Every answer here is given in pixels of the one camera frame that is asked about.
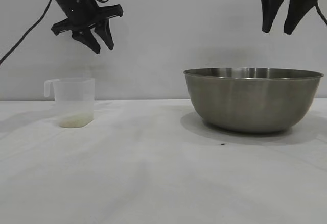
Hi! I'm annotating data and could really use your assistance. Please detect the translucent plastic measuring cup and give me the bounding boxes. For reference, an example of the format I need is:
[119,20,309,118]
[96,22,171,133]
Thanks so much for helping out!
[43,77,96,129]

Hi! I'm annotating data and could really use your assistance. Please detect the white rice grains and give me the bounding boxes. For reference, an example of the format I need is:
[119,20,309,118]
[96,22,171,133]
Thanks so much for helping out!
[59,113,93,129]

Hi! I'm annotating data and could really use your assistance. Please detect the stainless steel mixing bowl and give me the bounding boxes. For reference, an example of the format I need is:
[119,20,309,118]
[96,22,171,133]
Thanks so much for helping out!
[182,67,324,133]

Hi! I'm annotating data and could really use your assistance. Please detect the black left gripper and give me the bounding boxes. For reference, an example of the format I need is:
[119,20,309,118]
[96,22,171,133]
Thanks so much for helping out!
[51,0,124,54]

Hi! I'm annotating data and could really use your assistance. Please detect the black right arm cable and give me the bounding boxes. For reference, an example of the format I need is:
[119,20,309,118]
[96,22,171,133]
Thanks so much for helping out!
[312,0,327,26]

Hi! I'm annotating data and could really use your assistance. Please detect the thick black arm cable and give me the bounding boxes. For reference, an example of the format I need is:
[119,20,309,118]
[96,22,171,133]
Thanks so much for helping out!
[0,0,54,66]

